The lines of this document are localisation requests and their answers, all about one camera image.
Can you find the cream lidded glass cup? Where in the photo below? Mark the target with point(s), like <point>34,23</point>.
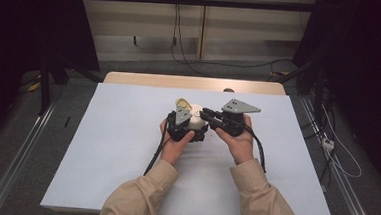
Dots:
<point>196,116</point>

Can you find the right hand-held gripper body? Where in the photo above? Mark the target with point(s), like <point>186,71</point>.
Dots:
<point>234,122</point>

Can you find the small black floor object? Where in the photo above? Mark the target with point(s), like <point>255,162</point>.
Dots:
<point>67,122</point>

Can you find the white table cover sheet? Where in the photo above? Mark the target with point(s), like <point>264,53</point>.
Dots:
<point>116,143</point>

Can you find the black metal stand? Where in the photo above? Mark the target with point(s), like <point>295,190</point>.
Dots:
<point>44,85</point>
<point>318,88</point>

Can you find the person's right hand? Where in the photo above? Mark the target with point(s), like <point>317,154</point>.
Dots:
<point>241,147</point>

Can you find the aluminium floor rail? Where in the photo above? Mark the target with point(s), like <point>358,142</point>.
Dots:
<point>344,187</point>
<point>18,163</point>

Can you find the wooden table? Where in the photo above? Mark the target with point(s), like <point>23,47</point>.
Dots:
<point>166,81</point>

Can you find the white power strip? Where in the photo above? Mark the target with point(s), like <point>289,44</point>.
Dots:
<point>328,143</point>

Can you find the vertical wooden wall strip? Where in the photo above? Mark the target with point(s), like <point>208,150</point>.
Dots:
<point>201,28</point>

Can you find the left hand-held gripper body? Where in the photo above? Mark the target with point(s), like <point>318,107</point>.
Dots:
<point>182,115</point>

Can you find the dark curtain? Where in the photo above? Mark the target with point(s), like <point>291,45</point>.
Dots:
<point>23,27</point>

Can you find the person's left hand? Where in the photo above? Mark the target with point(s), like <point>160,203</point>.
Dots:
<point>172,149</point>

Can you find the black horizontal metal bar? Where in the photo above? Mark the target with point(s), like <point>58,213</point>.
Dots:
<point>185,0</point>

